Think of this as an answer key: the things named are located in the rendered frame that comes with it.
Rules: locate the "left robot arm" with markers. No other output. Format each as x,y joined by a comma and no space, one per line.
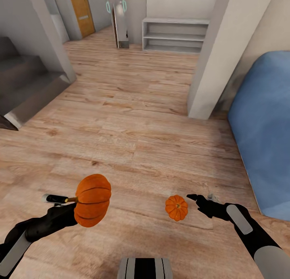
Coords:
26,232

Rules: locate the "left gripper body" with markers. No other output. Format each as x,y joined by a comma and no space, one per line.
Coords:
45,227

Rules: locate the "pumpkin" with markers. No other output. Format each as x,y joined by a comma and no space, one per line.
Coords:
176,207
92,198

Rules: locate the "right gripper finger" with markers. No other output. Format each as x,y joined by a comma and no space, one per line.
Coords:
193,196

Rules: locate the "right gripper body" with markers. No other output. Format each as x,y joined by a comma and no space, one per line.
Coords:
206,206

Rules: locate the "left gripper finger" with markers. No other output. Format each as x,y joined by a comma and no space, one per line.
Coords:
59,211

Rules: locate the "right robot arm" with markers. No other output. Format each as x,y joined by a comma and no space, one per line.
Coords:
271,260

